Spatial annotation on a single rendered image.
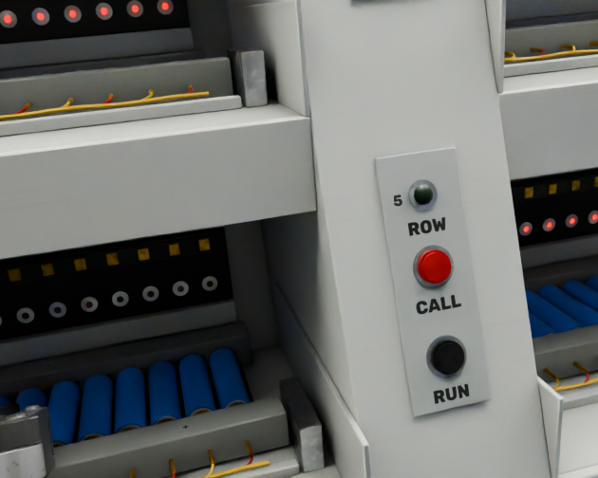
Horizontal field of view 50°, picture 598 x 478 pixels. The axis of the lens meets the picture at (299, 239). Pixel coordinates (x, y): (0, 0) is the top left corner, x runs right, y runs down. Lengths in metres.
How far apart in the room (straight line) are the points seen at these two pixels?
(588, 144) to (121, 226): 0.24
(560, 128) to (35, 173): 0.25
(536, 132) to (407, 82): 0.07
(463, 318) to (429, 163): 0.07
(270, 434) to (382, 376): 0.09
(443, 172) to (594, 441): 0.17
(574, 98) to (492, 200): 0.07
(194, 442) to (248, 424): 0.03
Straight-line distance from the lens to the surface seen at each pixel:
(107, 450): 0.36
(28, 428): 0.20
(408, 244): 0.30
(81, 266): 0.44
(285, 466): 0.35
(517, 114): 0.34
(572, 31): 0.44
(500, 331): 0.33
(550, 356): 0.42
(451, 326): 0.31
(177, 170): 0.29
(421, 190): 0.30
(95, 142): 0.28
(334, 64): 0.30
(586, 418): 0.41
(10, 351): 0.47
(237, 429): 0.36
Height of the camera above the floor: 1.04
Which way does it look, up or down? 2 degrees down
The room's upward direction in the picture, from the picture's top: 9 degrees counter-clockwise
